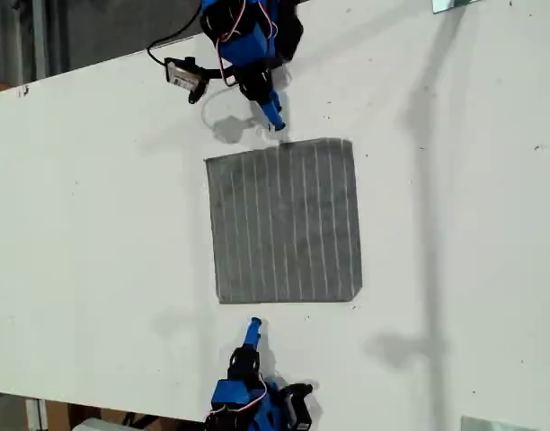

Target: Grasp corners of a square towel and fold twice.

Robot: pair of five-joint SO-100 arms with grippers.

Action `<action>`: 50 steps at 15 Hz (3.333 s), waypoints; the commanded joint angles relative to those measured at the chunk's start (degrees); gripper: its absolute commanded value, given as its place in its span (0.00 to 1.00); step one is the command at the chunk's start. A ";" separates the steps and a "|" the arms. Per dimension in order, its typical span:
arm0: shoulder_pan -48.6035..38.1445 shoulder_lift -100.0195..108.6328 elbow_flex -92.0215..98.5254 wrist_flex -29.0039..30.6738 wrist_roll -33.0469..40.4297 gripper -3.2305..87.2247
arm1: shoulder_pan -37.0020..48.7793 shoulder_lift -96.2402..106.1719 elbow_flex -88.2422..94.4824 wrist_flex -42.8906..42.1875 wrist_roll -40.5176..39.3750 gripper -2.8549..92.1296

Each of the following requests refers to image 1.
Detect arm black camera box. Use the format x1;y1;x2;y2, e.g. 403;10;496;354
281;382;315;431
164;56;209;105

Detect grey striped square towel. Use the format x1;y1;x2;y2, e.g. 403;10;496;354
204;136;365;306

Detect white table leg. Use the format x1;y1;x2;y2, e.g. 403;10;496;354
24;397;49;431

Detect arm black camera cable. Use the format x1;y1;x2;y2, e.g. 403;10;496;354
146;0;205;69

